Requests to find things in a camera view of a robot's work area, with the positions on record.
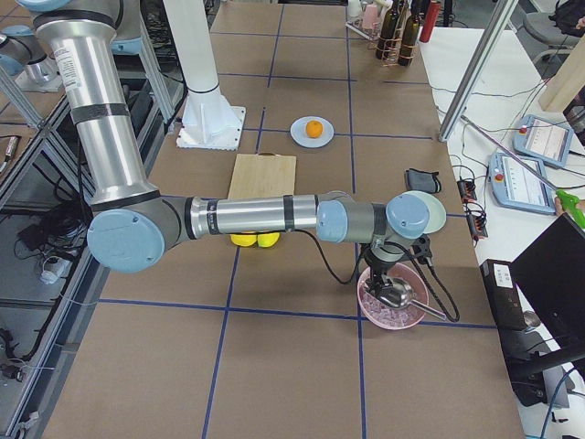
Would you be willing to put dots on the teach pendant tablet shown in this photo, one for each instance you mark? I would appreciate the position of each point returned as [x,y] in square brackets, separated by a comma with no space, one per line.
[514,187]
[543,139]

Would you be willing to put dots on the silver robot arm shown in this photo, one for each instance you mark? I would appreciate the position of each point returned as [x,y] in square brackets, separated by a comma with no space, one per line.
[133,224]
[25,60]

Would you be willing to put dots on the orange fruit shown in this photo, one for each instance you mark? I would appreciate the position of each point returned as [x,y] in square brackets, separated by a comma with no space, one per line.
[314,129]

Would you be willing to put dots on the light green plate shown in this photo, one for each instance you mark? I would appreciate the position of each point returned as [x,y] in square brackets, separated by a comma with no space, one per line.
[438,214]

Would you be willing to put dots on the yellow lemon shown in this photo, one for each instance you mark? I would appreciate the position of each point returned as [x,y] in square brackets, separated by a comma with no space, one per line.
[267,240]
[244,239]

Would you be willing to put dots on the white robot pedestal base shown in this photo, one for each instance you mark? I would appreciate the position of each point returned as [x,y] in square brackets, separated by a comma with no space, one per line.
[208,120]

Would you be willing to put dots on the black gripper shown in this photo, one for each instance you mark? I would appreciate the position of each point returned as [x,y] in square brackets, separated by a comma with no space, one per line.
[378,265]

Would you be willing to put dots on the yellow lemon lower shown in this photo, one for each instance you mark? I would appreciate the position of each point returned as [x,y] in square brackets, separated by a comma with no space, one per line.
[244,239]

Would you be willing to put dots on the black computer monitor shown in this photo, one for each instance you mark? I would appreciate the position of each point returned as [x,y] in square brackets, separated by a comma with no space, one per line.
[550,274]

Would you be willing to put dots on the pink bowl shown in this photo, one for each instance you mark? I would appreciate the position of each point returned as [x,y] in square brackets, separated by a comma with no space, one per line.
[388,317]

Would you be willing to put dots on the wooden cutting board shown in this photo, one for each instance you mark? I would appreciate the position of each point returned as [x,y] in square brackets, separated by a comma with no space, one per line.
[262,176]

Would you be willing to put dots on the yellow lemon upper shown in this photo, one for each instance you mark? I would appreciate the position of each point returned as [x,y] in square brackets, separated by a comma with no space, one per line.
[267,240]

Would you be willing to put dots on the aluminium frame post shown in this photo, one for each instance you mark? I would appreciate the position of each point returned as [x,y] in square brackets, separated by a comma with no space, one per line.
[482,53]

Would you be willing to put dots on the red bottle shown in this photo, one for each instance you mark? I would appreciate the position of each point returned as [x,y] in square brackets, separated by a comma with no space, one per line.
[431,15]

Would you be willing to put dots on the light blue plate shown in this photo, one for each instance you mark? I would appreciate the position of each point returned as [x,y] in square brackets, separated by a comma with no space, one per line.
[299,136]

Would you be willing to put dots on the teach pendant tablet near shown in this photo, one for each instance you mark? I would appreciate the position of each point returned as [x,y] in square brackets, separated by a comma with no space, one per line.
[514,187]

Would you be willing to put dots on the metal scoop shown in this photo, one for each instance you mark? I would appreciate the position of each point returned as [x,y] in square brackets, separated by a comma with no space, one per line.
[398,294]

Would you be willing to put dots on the dark wine bottle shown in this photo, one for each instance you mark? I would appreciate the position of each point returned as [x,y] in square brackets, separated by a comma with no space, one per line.
[409,35]
[388,28]

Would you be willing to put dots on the copper wire bottle rack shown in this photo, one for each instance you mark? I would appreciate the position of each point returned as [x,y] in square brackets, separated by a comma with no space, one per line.
[393,52]

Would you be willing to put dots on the dark grey folded cloth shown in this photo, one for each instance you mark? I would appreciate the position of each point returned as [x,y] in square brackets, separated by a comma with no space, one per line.
[423,181]

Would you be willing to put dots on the teach pendant tablet far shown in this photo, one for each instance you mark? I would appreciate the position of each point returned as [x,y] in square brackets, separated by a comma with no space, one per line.
[543,139]

